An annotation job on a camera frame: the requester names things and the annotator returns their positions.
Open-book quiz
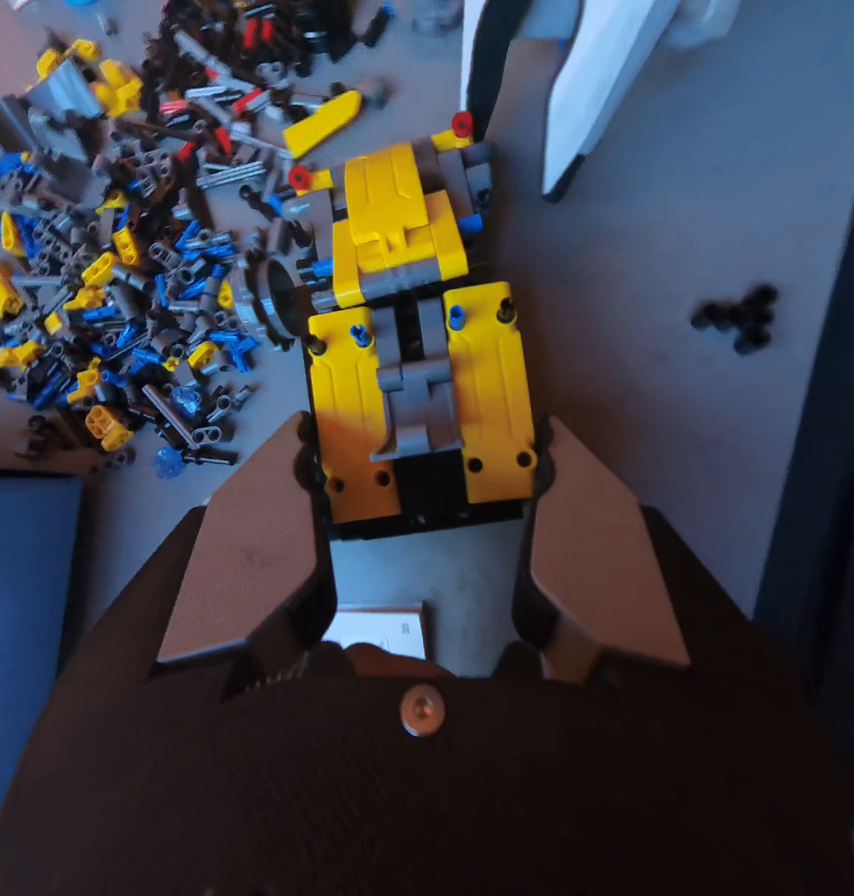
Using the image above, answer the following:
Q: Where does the blue cardboard kit box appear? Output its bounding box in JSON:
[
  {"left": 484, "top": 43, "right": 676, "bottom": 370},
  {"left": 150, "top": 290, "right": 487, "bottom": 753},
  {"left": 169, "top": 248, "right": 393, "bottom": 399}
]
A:
[{"left": 0, "top": 476, "right": 85, "bottom": 841}]

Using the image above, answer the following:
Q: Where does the yellow curved panel brick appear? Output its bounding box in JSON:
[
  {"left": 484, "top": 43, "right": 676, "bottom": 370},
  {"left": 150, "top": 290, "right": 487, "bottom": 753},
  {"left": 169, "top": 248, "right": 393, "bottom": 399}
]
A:
[{"left": 283, "top": 90, "right": 363, "bottom": 158}]

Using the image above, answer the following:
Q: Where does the grey curved panel brick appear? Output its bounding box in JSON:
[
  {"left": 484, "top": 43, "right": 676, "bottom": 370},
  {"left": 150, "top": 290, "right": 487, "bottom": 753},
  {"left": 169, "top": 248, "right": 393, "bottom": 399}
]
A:
[
  {"left": 0, "top": 98, "right": 92, "bottom": 165},
  {"left": 31, "top": 59, "right": 106, "bottom": 120}
]

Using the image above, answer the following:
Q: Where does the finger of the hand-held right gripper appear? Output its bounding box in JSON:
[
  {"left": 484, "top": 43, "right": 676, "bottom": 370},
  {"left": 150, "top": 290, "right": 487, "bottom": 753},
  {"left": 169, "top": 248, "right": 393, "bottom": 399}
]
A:
[
  {"left": 542, "top": 0, "right": 743, "bottom": 204},
  {"left": 462, "top": 0, "right": 585, "bottom": 141}
]

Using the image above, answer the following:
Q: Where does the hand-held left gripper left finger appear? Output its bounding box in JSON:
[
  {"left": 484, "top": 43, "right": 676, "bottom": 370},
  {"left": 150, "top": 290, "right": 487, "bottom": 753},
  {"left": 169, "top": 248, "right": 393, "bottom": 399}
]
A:
[{"left": 157, "top": 412, "right": 337, "bottom": 666}]

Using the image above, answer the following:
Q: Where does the grey desk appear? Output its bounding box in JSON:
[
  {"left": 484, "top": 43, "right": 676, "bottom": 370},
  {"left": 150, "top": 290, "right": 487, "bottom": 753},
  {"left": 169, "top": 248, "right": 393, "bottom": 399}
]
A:
[{"left": 0, "top": 0, "right": 851, "bottom": 673}]

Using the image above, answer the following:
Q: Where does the black triangular holed connector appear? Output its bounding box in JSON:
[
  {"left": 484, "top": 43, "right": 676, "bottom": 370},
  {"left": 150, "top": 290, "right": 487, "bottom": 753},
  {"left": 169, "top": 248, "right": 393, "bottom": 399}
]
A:
[{"left": 689, "top": 283, "right": 779, "bottom": 354}]

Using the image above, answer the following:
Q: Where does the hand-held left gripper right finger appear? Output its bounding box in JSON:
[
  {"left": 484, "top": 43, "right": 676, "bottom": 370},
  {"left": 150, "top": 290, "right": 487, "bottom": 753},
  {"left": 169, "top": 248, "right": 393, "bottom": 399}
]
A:
[{"left": 514, "top": 416, "right": 690, "bottom": 683}]

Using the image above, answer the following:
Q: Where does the yellow toy brick car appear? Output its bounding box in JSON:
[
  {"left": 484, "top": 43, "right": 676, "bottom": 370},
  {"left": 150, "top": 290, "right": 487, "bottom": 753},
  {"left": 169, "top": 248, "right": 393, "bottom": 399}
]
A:
[{"left": 238, "top": 112, "right": 540, "bottom": 543}]

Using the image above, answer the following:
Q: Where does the pile of small brick parts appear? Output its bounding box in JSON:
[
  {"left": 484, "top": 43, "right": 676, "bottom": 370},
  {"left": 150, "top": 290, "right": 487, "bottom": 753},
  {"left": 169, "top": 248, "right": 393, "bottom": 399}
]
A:
[{"left": 0, "top": 0, "right": 400, "bottom": 480}]

